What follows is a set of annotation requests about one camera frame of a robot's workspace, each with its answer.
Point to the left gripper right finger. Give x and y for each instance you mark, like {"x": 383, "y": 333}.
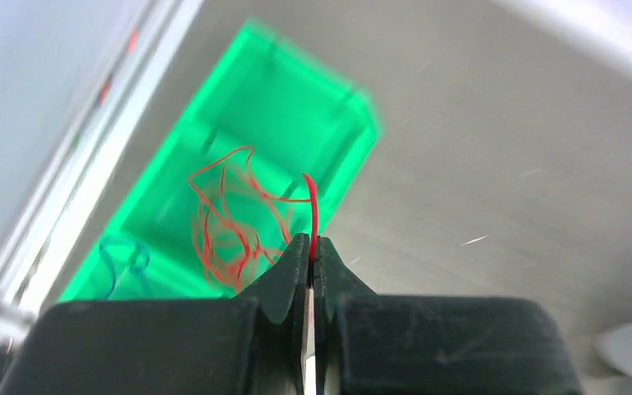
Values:
{"x": 366, "y": 343}

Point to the green three-compartment bin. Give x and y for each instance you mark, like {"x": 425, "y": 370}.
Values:
{"x": 228, "y": 188}

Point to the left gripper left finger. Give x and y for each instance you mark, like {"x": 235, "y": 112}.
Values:
{"x": 253, "y": 343}

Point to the aluminium frame rail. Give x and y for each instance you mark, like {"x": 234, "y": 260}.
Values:
{"x": 33, "y": 262}

